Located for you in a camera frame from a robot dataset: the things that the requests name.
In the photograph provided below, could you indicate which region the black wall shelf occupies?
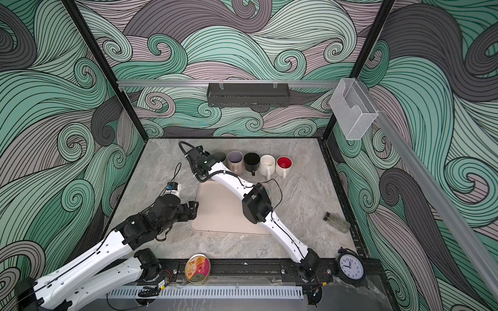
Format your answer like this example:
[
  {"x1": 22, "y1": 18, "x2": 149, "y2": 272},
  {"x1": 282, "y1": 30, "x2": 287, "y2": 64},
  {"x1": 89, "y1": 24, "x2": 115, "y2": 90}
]
[{"x1": 206, "y1": 84, "x2": 291, "y2": 108}]

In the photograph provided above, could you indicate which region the white slotted cable duct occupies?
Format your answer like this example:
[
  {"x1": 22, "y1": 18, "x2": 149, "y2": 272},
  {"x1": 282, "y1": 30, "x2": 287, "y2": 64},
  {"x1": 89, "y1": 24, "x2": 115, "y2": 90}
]
[{"x1": 106, "y1": 285, "x2": 304, "y2": 301}]

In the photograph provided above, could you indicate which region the beige rectangular tray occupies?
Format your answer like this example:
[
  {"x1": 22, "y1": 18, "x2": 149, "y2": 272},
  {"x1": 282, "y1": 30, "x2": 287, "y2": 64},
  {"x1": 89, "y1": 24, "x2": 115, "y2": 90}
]
[{"x1": 190, "y1": 181, "x2": 270, "y2": 236}]

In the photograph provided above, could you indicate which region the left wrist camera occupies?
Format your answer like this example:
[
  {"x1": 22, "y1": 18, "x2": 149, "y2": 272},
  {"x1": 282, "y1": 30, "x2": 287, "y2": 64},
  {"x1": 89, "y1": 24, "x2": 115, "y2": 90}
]
[{"x1": 163, "y1": 181, "x2": 182, "y2": 197}]

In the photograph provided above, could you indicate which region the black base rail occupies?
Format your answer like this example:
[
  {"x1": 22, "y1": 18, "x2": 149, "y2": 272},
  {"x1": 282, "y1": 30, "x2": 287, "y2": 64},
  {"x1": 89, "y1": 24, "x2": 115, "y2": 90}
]
[{"x1": 159, "y1": 258, "x2": 385, "y2": 284}]

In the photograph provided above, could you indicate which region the aluminium rail wall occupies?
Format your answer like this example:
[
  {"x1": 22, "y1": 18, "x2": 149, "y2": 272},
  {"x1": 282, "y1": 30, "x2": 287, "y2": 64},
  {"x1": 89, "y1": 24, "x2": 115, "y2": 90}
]
[
  {"x1": 117, "y1": 79, "x2": 339, "y2": 89},
  {"x1": 357, "y1": 81, "x2": 497, "y2": 298}
]

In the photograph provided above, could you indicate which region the pink upside-down mug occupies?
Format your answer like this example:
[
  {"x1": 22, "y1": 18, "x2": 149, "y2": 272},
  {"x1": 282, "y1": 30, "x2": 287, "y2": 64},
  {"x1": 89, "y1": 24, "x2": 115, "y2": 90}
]
[{"x1": 226, "y1": 150, "x2": 244, "y2": 175}]

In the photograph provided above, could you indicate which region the grey upside-down mug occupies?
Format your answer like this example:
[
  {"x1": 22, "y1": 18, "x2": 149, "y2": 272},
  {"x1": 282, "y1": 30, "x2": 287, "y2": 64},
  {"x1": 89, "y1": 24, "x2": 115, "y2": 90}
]
[{"x1": 213, "y1": 152, "x2": 226, "y2": 163}]

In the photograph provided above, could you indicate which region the small clear bottle black cap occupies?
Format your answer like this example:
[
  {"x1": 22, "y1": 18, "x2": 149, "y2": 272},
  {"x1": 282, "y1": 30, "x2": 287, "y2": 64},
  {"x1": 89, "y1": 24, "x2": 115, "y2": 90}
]
[{"x1": 323, "y1": 212, "x2": 350, "y2": 233}]

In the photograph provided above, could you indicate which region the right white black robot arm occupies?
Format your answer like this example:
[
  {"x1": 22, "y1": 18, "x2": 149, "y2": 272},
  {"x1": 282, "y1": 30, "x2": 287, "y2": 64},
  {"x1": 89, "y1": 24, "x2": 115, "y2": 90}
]
[{"x1": 178, "y1": 141, "x2": 321, "y2": 282}]

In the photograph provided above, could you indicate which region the aluminium rail back wall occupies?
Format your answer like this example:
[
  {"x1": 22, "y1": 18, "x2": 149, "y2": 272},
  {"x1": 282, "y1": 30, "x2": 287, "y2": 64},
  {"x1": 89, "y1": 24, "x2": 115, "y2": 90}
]
[{"x1": 117, "y1": 79, "x2": 339, "y2": 89}]

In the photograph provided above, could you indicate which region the aluminium rail right wall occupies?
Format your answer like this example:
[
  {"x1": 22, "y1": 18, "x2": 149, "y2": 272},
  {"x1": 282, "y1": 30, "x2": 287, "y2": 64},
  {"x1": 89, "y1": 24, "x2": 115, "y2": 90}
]
[{"x1": 357, "y1": 81, "x2": 497, "y2": 298}]

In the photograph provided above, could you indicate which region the black round wall clock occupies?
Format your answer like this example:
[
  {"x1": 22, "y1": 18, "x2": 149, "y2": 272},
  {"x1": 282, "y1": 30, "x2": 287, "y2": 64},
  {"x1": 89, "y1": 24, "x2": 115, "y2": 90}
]
[{"x1": 335, "y1": 248, "x2": 366, "y2": 287}]

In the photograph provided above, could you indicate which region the clear acrylic wall holder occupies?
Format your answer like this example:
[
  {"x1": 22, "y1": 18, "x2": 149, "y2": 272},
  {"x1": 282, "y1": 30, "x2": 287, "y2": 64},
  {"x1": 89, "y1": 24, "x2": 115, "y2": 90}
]
[{"x1": 329, "y1": 79, "x2": 378, "y2": 141}]

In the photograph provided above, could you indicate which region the cream mug red inside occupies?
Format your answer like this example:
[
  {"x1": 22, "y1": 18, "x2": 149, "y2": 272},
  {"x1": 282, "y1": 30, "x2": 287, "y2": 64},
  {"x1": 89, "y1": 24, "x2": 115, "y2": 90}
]
[{"x1": 275, "y1": 156, "x2": 293, "y2": 179}]

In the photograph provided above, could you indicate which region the round colourful tin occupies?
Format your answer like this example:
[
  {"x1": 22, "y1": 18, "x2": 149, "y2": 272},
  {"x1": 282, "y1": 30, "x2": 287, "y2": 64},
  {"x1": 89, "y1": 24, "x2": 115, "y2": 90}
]
[{"x1": 184, "y1": 254, "x2": 211, "y2": 285}]

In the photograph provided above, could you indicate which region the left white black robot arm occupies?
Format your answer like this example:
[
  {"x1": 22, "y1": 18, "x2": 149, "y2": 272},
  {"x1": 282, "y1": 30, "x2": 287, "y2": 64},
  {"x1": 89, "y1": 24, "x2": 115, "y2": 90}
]
[{"x1": 14, "y1": 194, "x2": 199, "y2": 310}]

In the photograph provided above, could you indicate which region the black mug white base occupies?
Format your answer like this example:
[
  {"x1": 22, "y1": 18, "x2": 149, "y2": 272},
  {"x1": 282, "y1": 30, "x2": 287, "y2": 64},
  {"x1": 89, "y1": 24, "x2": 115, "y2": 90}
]
[{"x1": 243, "y1": 152, "x2": 261, "y2": 176}]

